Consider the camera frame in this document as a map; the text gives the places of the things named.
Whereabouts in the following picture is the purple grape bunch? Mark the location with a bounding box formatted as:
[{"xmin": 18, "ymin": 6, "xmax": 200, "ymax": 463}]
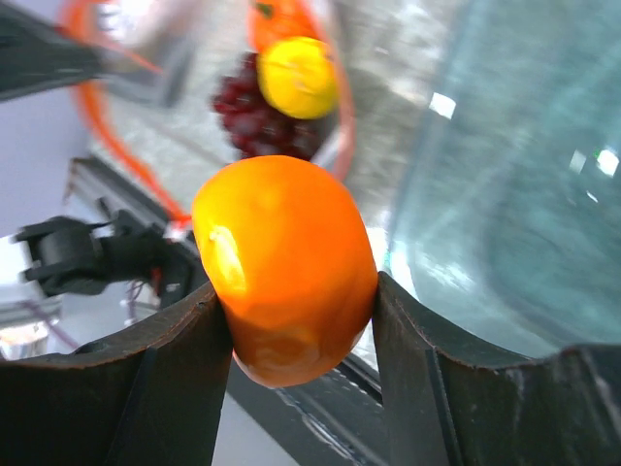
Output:
[{"xmin": 212, "ymin": 52, "xmax": 326, "ymax": 161}]

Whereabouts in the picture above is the clear zip top bag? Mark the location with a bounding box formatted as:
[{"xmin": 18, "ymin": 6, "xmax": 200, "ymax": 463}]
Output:
[{"xmin": 60, "ymin": 1, "xmax": 356, "ymax": 240}]

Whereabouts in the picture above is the small orange pumpkin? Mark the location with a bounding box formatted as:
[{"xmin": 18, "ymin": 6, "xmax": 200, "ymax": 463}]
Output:
[{"xmin": 246, "ymin": 0, "xmax": 318, "ymax": 52}]

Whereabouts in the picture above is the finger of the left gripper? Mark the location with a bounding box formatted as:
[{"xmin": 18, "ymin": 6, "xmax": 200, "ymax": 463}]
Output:
[{"xmin": 1, "ymin": 1, "xmax": 102, "ymax": 101}]

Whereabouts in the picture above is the orange tangerine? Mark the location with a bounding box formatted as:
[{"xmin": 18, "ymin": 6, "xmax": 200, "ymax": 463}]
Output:
[{"xmin": 192, "ymin": 155, "xmax": 378, "ymax": 388}]

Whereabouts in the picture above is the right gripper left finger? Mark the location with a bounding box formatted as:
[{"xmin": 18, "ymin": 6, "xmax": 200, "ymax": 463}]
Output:
[{"xmin": 1, "ymin": 284, "xmax": 232, "ymax": 465}]

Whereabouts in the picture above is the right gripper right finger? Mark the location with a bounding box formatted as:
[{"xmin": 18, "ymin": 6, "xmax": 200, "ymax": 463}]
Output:
[{"xmin": 373, "ymin": 274, "xmax": 620, "ymax": 465}]

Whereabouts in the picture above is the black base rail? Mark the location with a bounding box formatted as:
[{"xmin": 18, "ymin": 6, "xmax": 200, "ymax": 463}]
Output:
[{"xmin": 0, "ymin": 157, "xmax": 389, "ymax": 466}]

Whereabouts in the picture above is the yellow lemon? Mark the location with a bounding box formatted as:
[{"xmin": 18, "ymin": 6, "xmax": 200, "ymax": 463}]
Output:
[{"xmin": 257, "ymin": 36, "xmax": 338, "ymax": 120}]

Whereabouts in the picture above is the teal plastic tray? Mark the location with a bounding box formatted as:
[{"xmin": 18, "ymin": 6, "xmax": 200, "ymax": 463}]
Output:
[{"xmin": 389, "ymin": 1, "xmax": 620, "ymax": 356}]

